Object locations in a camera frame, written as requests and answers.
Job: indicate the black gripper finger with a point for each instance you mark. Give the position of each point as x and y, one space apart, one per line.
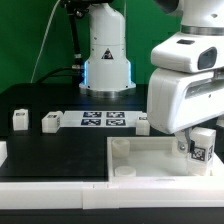
185 143

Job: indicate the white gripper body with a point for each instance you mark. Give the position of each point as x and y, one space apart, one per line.
178 100

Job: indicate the white square tabletop part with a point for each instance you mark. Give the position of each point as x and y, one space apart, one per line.
148 159

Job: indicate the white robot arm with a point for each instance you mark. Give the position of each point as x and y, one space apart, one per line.
106 73

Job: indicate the white L-shaped obstacle fence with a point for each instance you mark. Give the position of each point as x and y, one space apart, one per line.
104 195

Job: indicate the white sheet with fiducial tags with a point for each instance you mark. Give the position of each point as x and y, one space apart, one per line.
105 119

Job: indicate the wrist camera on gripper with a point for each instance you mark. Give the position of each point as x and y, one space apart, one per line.
189 53

